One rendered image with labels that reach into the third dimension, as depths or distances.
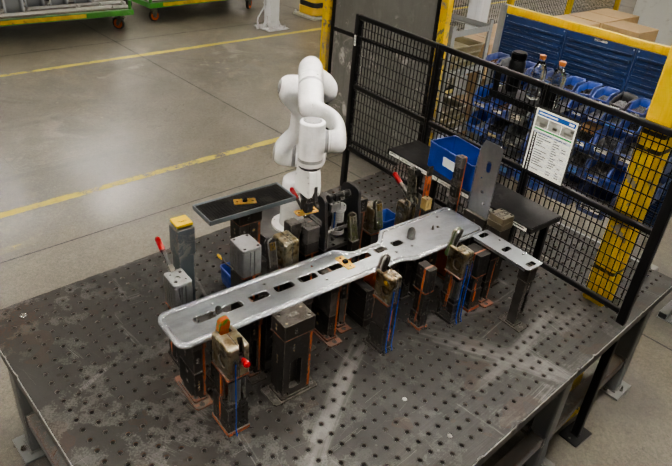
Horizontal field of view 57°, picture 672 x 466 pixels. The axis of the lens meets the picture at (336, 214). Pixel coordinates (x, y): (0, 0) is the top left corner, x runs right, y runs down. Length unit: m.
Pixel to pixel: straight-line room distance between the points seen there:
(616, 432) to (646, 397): 0.35
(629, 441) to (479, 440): 1.37
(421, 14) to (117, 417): 3.41
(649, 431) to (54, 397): 2.69
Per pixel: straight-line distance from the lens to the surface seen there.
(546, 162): 2.86
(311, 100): 2.12
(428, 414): 2.24
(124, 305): 2.63
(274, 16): 9.33
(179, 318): 2.07
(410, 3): 4.70
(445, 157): 2.97
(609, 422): 3.51
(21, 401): 2.90
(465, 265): 2.44
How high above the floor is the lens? 2.33
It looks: 31 degrees down
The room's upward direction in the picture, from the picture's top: 5 degrees clockwise
